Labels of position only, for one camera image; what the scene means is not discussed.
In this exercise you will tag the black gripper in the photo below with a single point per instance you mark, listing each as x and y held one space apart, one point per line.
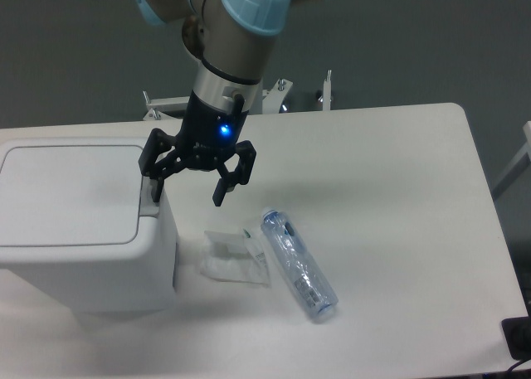
207 139

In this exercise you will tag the white push-lid trash can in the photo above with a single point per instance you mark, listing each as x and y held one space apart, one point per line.
79 223

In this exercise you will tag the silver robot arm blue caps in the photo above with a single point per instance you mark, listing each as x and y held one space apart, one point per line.
235 40

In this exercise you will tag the white plastic wrapper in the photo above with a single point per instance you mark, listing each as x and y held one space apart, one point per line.
234 254

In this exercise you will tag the clear plastic water bottle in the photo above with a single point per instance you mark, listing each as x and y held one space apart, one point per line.
303 276

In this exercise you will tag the black device at table edge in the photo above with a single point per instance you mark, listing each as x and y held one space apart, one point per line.
517 336

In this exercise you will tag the white frame at right edge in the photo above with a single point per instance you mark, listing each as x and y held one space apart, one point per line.
514 168

